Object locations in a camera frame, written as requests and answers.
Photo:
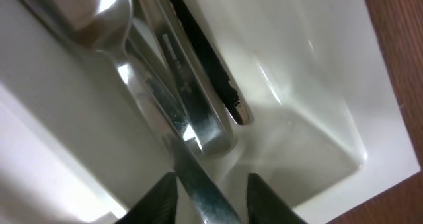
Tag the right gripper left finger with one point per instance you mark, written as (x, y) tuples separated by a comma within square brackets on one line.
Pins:
[(158, 206)]

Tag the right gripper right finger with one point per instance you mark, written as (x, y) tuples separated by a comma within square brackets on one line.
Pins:
[(264, 206)]

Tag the metal fork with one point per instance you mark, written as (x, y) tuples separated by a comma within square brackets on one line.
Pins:
[(173, 73), (220, 77)]

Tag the white plastic cutlery tray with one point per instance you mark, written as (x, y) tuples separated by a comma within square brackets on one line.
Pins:
[(327, 132)]

